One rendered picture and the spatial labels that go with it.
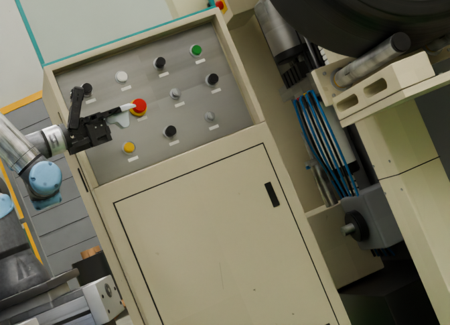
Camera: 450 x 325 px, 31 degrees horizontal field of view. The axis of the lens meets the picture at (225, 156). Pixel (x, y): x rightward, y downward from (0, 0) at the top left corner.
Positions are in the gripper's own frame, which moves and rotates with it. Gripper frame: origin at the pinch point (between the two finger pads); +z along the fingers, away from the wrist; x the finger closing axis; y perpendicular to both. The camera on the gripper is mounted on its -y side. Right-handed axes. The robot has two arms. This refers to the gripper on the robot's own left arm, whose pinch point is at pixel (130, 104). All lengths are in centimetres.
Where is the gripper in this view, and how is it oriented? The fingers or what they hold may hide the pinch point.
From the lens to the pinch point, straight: 216.3
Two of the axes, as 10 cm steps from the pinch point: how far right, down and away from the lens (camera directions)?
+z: 8.8, -3.5, 3.3
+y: 3.4, 9.4, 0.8
